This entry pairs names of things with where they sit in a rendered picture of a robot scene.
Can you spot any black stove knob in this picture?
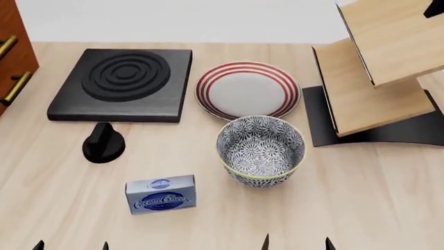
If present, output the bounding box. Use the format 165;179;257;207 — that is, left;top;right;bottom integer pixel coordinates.
82;122;126;165

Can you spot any red striped white plate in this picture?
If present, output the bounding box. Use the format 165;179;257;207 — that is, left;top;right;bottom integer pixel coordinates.
194;60;302;121

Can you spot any brown wooden cabinet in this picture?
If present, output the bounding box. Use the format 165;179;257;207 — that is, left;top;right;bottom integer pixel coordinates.
0;0;40;117

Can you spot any grey cream cheese box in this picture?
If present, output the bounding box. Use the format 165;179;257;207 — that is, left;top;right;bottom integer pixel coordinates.
125;174;197;215

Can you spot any wooden rack with black base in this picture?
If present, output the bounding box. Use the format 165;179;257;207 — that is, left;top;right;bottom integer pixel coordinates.
301;0;444;148

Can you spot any brass cabinet handle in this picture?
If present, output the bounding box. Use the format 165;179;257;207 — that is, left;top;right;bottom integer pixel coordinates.
0;71;33;106
0;35;18;61

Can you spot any blue white patterned bowl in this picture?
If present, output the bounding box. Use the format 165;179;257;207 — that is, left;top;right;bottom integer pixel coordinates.
216;116;307;187

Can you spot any black square stove burner plate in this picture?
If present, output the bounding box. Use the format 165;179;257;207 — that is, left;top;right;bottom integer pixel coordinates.
46;48;194;124

